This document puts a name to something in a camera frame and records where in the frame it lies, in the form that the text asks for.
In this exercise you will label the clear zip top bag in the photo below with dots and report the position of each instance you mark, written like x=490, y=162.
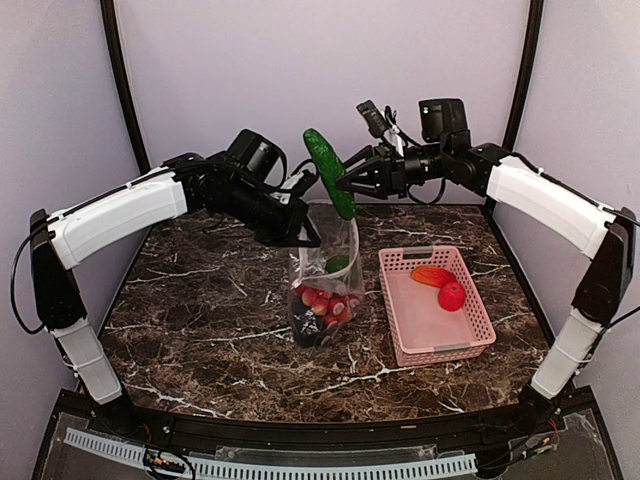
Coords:
x=307, y=265

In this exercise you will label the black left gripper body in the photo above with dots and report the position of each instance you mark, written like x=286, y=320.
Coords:
x=274, y=227

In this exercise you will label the red orange mango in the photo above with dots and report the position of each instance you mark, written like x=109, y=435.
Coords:
x=436, y=277

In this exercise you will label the left black frame post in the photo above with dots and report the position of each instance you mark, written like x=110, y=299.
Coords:
x=122, y=84

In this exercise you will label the red lychee bunch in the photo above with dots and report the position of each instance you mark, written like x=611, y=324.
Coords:
x=335, y=308

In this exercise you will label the right black frame post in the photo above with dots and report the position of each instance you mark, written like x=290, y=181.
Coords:
x=525, y=73

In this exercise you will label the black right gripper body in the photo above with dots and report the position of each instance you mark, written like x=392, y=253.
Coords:
x=397, y=167

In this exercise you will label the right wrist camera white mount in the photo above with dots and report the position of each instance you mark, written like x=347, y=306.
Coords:
x=382, y=125

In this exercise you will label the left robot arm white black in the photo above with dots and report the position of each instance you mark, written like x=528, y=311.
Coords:
x=59, y=242

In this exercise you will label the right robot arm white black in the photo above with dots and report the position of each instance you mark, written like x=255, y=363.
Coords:
x=604, y=235

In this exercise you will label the black frame post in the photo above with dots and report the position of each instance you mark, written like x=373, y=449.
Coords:
x=122, y=84
x=525, y=73

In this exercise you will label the white slotted cable duct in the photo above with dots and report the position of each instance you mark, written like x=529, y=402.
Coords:
x=139, y=457

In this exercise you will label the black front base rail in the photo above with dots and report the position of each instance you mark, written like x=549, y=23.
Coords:
x=573, y=443

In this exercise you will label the green cucumber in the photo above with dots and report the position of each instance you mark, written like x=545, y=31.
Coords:
x=330, y=168

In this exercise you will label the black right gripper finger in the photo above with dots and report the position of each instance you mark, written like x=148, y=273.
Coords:
x=377, y=185
x=370, y=162

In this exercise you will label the pink perforated plastic basket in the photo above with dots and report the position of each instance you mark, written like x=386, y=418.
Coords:
x=421, y=330

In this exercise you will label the green lime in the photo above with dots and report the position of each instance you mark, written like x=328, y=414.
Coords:
x=337, y=263

